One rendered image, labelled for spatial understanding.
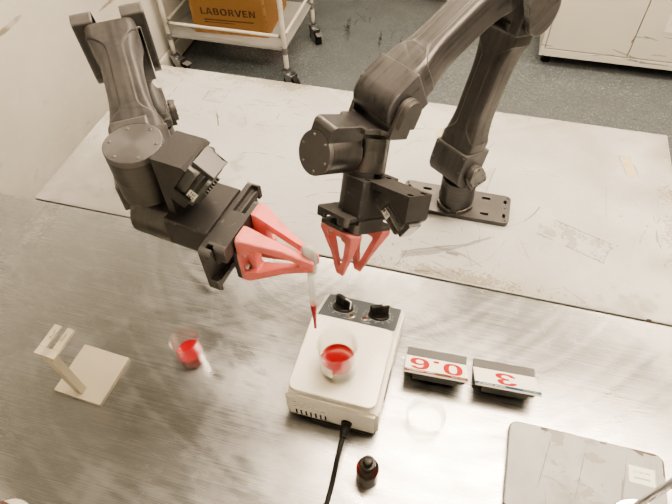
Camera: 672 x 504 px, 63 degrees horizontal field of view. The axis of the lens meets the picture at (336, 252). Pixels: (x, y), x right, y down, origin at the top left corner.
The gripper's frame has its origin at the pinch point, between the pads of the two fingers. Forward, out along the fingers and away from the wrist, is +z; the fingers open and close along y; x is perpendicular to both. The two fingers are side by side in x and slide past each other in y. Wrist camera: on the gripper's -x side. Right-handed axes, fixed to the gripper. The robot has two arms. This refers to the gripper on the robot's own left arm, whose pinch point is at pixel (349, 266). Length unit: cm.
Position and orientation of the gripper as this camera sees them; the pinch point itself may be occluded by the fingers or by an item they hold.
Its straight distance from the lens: 80.6
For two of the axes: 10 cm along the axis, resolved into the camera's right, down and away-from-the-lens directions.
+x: -6.4, -3.6, 6.7
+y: 7.5, -1.5, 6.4
